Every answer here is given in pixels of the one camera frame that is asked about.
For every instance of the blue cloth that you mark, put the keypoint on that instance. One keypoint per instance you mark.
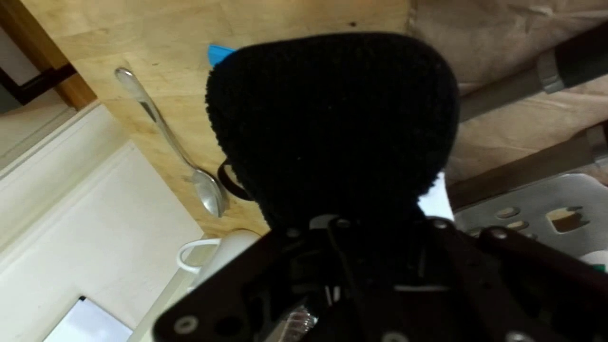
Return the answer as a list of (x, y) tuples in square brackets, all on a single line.
[(218, 54)]

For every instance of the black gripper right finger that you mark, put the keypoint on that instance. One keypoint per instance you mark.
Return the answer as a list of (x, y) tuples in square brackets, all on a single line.
[(505, 286)]

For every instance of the white mug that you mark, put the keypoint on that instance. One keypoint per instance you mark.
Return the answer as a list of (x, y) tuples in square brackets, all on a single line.
[(220, 250)]

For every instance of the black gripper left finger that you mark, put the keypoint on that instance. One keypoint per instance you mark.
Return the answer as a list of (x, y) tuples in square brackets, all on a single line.
[(253, 286)]

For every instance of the metal spoon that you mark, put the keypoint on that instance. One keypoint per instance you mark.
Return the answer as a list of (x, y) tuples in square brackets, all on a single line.
[(167, 134)]

